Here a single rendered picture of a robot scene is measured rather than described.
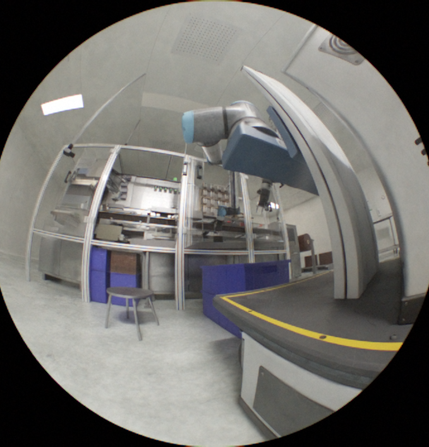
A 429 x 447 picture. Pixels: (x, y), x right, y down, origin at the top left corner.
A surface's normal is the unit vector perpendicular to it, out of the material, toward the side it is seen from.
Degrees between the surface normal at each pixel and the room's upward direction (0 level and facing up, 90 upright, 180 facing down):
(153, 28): 180
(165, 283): 90
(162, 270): 90
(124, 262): 90
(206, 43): 180
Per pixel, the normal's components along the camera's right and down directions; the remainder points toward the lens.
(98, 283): 0.41, -0.29
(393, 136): -0.96, -0.07
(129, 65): 0.03, 0.95
